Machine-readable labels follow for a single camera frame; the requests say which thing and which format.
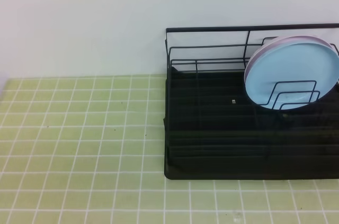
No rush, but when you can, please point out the black wire dish rack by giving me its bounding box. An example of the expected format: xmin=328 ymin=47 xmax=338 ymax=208
xmin=164 ymin=23 xmax=339 ymax=161

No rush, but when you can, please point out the pink round plate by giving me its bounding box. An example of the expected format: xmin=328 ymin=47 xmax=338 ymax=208
xmin=244 ymin=35 xmax=333 ymax=82

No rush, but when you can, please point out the light blue round plate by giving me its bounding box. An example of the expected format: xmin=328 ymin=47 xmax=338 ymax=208
xmin=245 ymin=43 xmax=338 ymax=110

